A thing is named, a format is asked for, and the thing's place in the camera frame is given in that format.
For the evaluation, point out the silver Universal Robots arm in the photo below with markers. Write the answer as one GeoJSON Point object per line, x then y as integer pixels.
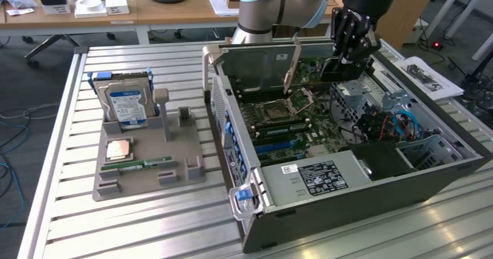
{"type": "Point", "coordinates": [269, 8]}

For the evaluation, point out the wooden cabinet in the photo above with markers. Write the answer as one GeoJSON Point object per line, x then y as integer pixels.
{"type": "Point", "coordinates": [408, 16]}

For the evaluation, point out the device with red light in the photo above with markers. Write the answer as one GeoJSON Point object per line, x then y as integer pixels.
{"type": "Point", "coordinates": [437, 45]}

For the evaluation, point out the metal drive cage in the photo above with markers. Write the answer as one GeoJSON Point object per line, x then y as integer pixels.
{"type": "Point", "coordinates": [354, 97]}

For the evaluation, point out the printed paper sheets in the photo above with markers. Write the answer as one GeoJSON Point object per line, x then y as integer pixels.
{"type": "Point", "coordinates": [435, 80]}

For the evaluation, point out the metal socket cover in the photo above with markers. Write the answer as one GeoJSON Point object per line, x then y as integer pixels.
{"type": "Point", "coordinates": [301, 100]}

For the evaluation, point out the black equipment stand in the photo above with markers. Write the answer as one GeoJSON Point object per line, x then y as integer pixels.
{"type": "Point", "coordinates": [477, 77]}

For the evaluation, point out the green motherboard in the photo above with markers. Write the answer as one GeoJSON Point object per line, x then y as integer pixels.
{"type": "Point", "coordinates": [320, 126]}

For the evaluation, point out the white paper stack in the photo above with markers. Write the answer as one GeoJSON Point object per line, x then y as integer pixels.
{"type": "Point", "coordinates": [223, 8]}

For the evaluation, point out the CPU socket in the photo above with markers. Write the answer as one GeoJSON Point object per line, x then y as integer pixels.
{"type": "Point", "coordinates": [277, 112]}

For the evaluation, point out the RAM stick with white label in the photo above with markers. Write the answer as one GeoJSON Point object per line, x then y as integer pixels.
{"type": "Point", "coordinates": [281, 129]}

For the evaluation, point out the black plastic air shroud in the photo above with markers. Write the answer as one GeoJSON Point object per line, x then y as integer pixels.
{"type": "Point", "coordinates": [381, 161]}

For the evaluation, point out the black long expansion slot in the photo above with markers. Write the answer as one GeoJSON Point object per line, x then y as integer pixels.
{"type": "Point", "coordinates": [277, 139]}

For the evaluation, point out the metal disk bay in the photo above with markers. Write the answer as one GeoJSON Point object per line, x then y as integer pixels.
{"type": "Point", "coordinates": [432, 152]}

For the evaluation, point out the long blue expansion slot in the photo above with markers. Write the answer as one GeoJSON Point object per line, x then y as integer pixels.
{"type": "Point", "coordinates": [277, 146]}

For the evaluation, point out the blue slot latch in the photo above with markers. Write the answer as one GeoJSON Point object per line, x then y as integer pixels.
{"type": "Point", "coordinates": [244, 173]}
{"type": "Point", "coordinates": [226, 117]}
{"type": "Point", "coordinates": [230, 129]}
{"type": "Point", "coordinates": [241, 162]}
{"type": "Point", "coordinates": [237, 153]}
{"type": "Point", "coordinates": [233, 141]}

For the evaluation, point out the grey power supply unit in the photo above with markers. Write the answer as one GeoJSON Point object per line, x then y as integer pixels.
{"type": "Point", "coordinates": [285, 189]}

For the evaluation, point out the open black PC case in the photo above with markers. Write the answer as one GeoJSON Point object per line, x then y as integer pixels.
{"type": "Point", "coordinates": [346, 213]}

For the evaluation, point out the white labelled box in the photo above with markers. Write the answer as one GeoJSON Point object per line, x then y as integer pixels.
{"type": "Point", "coordinates": [117, 6]}

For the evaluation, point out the grey plastic parts rack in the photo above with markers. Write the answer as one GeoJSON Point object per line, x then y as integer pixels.
{"type": "Point", "coordinates": [154, 143]}

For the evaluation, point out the hard disk with blue carrier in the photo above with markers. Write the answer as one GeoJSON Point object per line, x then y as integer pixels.
{"type": "Point", "coordinates": [123, 106]}

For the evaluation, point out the blue case release latch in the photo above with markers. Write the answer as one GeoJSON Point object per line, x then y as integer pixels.
{"type": "Point", "coordinates": [242, 199]}

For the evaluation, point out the white flat box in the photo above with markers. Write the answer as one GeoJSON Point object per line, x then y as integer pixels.
{"type": "Point", "coordinates": [90, 14]}

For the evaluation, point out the white tape roll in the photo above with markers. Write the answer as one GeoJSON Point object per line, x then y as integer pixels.
{"type": "Point", "coordinates": [87, 4]}

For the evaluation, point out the green RAM stick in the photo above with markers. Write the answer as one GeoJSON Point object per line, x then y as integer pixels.
{"type": "Point", "coordinates": [137, 164]}

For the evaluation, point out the copper-coloured CPU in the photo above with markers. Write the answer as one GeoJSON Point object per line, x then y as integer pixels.
{"type": "Point", "coordinates": [118, 150]}

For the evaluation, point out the white box with black top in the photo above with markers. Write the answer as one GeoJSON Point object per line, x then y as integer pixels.
{"type": "Point", "coordinates": [55, 6]}

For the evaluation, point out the wooden desk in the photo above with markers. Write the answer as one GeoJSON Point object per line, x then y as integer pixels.
{"type": "Point", "coordinates": [46, 21]}

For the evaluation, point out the grey desk leg with casters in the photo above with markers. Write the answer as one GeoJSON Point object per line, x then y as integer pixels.
{"type": "Point", "coordinates": [42, 47]}

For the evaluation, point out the white and red card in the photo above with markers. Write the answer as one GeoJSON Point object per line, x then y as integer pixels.
{"type": "Point", "coordinates": [19, 12]}

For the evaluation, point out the white table frame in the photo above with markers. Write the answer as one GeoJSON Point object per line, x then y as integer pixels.
{"type": "Point", "coordinates": [443, 12]}

